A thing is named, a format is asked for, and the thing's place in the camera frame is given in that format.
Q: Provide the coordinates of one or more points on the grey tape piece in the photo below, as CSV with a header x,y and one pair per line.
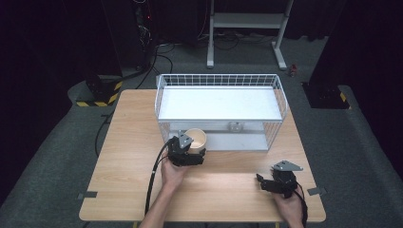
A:
x,y
87,195
316,191

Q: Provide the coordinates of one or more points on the white metal stand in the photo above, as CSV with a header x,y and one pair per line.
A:
x,y
247,20

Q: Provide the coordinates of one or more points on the cream ceramic mug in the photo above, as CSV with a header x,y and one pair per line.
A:
x,y
198,139

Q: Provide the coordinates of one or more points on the person's left hand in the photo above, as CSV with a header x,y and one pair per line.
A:
x,y
172,174

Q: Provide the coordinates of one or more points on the small red object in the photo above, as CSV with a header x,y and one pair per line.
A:
x,y
293,70

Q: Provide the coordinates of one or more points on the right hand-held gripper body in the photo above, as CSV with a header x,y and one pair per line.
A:
x,y
283,183

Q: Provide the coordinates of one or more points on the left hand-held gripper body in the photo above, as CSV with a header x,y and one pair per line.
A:
x,y
182,152

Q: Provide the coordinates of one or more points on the dark equipment tower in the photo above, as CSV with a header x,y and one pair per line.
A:
x,y
144,31

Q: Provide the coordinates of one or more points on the black yellow striped stand base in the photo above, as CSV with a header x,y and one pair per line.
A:
x,y
328,96
101,91

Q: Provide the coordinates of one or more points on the person's right hand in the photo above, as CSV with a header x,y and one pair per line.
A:
x,y
290,207

